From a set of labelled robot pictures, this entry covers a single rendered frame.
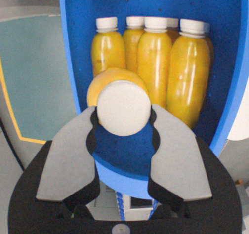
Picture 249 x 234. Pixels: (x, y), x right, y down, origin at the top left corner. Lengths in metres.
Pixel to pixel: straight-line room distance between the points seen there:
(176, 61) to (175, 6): 0.18
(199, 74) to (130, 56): 0.15
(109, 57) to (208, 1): 0.23
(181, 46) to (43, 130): 1.91
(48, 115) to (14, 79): 0.56
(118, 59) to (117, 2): 0.14
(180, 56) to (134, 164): 0.20
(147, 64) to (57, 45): 1.26
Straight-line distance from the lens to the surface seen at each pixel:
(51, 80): 1.60
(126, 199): 0.99
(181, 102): 0.26
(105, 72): 0.16
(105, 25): 0.29
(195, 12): 0.37
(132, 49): 0.32
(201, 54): 0.24
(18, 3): 0.58
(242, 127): 0.55
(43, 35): 1.52
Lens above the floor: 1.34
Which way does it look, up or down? 57 degrees down
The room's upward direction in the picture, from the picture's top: 180 degrees clockwise
